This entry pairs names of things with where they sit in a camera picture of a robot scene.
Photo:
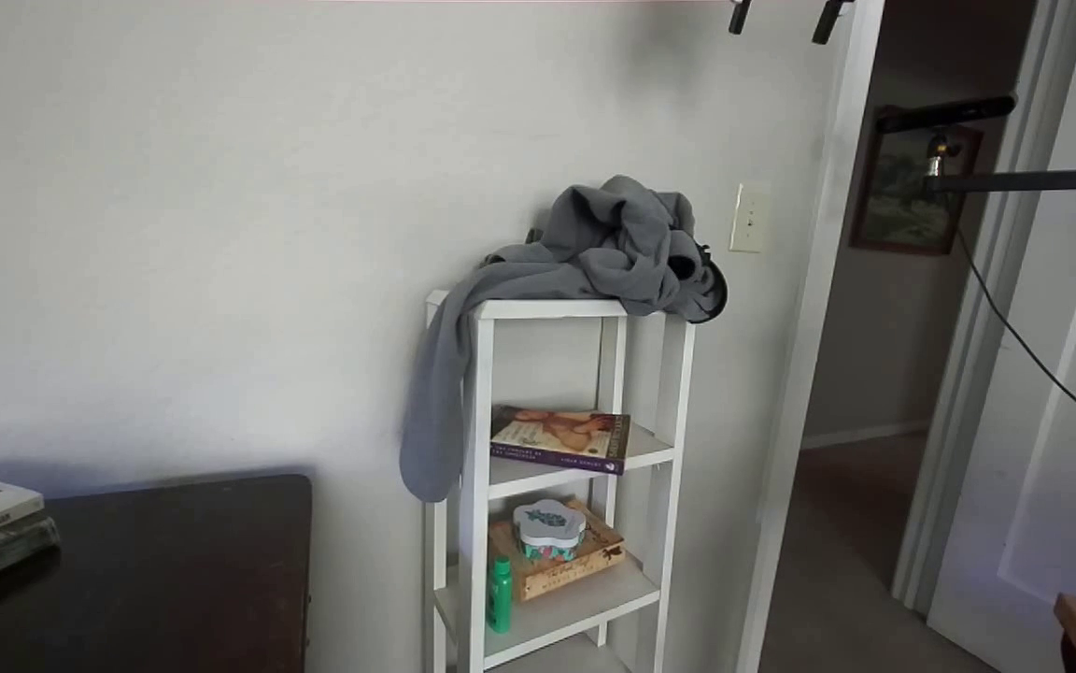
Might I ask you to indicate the grey cloth hoodie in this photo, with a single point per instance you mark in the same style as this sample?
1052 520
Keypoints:
613 243

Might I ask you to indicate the white shelf cabinet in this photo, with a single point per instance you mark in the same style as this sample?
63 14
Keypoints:
481 414

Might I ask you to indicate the dark framed picture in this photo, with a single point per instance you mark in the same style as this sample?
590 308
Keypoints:
898 198

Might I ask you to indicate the purple flat box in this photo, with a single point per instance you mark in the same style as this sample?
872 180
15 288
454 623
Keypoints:
557 439

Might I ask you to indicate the round white teal container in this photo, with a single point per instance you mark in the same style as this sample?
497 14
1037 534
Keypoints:
552 526

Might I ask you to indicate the white door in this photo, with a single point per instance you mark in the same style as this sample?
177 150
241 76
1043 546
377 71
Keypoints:
1037 526

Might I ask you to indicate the wooden tray on shelf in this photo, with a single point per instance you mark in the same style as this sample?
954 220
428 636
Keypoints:
576 571

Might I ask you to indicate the green bottle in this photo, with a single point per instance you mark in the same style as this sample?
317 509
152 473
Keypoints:
501 598

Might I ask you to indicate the dark brown table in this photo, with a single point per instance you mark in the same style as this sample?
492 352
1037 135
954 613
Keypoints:
152 572

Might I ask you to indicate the white light switch plate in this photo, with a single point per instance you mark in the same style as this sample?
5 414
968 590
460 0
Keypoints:
749 223

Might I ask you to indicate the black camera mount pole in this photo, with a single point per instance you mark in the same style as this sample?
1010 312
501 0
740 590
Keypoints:
1027 180

